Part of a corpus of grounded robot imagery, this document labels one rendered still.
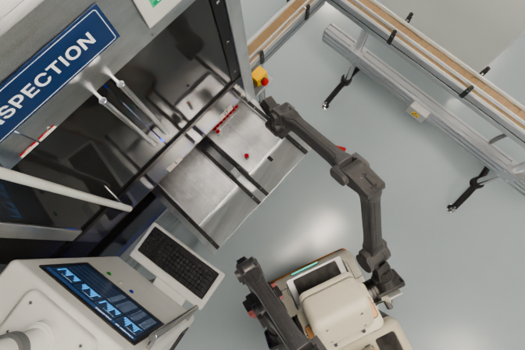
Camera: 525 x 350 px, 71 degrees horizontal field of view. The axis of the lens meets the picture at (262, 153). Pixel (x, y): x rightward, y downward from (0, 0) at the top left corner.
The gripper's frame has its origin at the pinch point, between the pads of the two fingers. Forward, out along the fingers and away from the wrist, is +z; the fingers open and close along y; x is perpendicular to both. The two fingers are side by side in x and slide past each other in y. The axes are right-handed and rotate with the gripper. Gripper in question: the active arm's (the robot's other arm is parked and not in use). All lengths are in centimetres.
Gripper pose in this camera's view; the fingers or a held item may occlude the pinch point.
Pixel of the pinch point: (277, 132)
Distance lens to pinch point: 165.5
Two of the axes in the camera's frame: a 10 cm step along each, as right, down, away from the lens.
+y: -7.3, -6.6, 1.7
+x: -6.8, 7.2, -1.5
